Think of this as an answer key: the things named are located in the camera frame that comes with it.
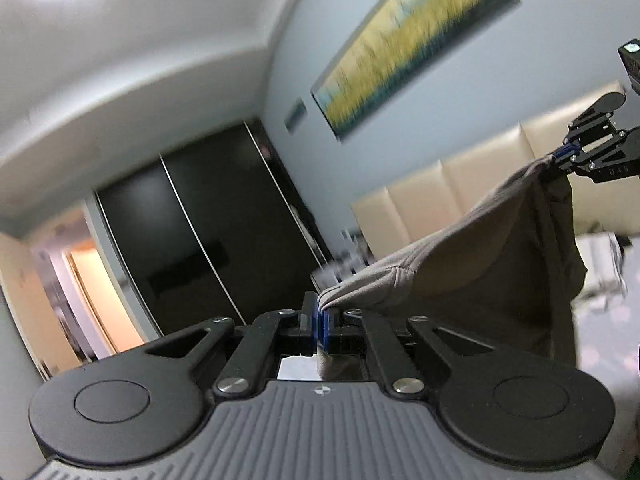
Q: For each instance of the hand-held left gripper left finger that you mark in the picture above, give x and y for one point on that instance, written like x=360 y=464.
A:
x=309 y=327

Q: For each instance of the beige padded headboard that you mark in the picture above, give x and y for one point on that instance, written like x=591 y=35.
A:
x=475 y=185

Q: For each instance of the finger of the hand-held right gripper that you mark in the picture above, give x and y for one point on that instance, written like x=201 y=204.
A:
x=610 y=160
x=600 y=110

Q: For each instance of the black sliding wardrobe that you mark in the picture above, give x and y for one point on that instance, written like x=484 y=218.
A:
x=210 y=240

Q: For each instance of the yellow landscape wall painting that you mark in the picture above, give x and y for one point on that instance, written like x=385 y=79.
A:
x=410 y=45

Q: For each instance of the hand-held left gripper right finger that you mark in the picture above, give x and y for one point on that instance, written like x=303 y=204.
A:
x=325 y=332

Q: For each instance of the polka dot bed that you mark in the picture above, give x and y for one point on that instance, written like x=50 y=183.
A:
x=610 y=345

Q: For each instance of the white nightstand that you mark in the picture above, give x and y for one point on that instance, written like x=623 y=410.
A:
x=345 y=260

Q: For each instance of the grey wall vent panel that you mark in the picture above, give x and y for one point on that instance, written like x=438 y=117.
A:
x=295 y=115

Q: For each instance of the taupe long-sleeve shirt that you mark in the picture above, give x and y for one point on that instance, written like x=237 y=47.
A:
x=500 y=270

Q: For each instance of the beige room door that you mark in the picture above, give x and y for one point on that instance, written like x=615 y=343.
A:
x=25 y=310

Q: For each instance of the pile of white clothes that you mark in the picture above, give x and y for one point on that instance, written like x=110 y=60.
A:
x=600 y=270

